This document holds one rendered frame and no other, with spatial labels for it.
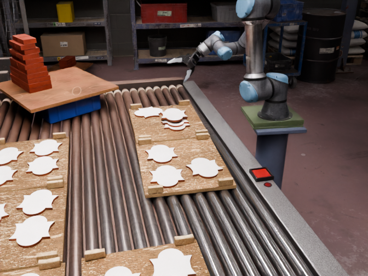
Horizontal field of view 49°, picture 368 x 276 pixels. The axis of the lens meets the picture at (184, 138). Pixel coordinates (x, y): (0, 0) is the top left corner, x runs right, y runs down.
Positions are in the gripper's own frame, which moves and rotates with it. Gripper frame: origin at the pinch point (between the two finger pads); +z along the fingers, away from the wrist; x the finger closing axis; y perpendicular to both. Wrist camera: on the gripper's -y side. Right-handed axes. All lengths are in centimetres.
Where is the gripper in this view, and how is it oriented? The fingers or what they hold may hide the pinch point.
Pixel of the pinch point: (174, 73)
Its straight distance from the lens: 239.8
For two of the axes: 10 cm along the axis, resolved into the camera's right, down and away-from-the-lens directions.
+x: -6.2, -7.3, -2.8
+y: -0.8, -3.0, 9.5
